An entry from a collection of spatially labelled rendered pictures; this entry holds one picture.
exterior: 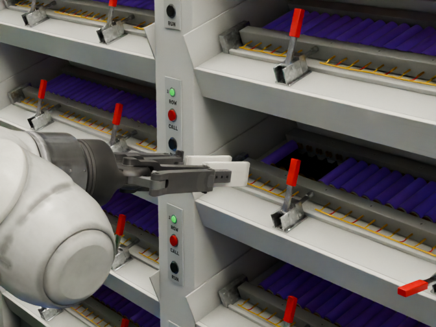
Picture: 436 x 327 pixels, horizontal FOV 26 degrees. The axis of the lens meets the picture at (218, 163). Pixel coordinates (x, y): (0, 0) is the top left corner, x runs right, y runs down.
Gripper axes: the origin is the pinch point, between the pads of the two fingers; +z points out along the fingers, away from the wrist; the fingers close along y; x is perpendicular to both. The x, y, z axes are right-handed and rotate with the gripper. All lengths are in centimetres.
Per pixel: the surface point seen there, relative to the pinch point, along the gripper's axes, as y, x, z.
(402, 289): 27.3, -6.6, 4.4
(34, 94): -79, -2, 17
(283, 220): 1.6, -6.3, 10.9
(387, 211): 13.5, -2.2, 16.5
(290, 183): 0.9, -1.7, 11.8
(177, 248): -21.4, -16.8, 12.0
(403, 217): 16.3, -2.3, 16.4
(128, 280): -36.9, -27.1, 14.7
